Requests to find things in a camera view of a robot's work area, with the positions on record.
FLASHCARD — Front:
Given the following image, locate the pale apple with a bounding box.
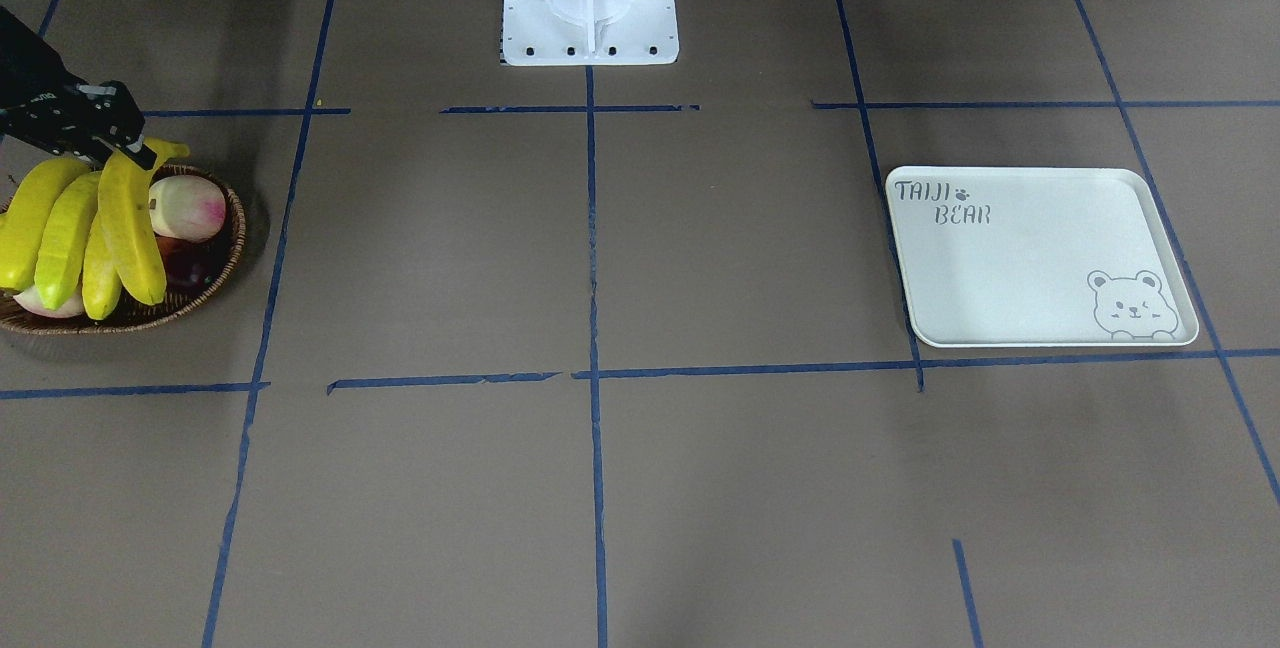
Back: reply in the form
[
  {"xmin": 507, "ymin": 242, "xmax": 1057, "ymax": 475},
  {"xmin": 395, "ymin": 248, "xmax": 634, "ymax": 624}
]
[{"xmin": 12, "ymin": 283, "xmax": 87, "ymax": 319}]

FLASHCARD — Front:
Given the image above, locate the pink white peach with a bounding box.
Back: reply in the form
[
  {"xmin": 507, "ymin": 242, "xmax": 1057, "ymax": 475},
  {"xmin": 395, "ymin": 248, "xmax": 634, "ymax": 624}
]
[{"xmin": 148, "ymin": 175, "xmax": 227, "ymax": 243}]

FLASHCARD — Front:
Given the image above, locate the dark red mango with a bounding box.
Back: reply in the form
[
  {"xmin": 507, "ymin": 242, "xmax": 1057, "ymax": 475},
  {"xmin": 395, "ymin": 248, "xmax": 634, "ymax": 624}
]
[{"xmin": 156, "ymin": 236, "xmax": 221, "ymax": 295}]

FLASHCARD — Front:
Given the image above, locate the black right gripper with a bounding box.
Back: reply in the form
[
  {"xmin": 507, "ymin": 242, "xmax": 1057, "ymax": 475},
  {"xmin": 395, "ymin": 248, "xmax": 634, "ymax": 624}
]
[{"xmin": 1, "ymin": 6, "xmax": 159, "ymax": 172}]

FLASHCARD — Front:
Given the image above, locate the yellow banana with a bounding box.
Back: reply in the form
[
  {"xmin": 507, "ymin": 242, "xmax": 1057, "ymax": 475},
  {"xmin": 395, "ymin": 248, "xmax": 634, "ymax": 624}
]
[
  {"xmin": 1, "ymin": 156, "xmax": 90, "ymax": 292},
  {"xmin": 99, "ymin": 138, "xmax": 189, "ymax": 306},
  {"xmin": 81, "ymin": 214, "xmax": 123, "ymax": 321},
  {"xmin": 35, "ymin": 172, "xmax": 102, "ymax": 311}
]

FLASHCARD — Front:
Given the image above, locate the white bear tray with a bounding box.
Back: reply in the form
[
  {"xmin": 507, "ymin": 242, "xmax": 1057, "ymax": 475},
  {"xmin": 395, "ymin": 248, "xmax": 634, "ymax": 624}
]
[{"xmin": 884, "ymin": 165, "xmax": 1201, "ymax": 348}]

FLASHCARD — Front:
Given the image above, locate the brown wicker basket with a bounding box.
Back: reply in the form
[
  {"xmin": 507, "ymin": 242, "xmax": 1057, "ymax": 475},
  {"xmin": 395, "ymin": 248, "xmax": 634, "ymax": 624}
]
[{"xmin": 1, "ymin": 164, "xmax": 247, "ymax": 336}]

